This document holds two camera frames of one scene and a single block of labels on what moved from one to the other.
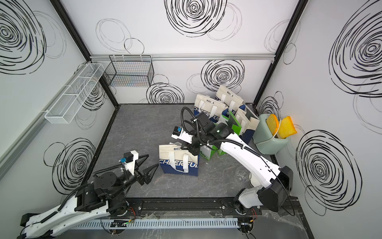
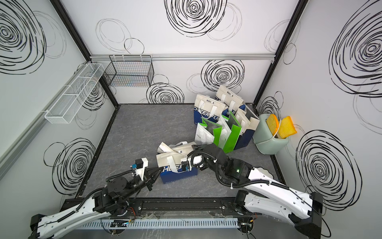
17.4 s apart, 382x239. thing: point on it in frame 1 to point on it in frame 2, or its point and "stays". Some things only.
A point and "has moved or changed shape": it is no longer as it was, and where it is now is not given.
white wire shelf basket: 64,109 stays
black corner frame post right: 292,23 stays
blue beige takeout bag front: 247,121 stays
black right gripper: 194,151 to 199,153
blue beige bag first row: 173,160 has moved or changed shape
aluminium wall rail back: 182,57 stays
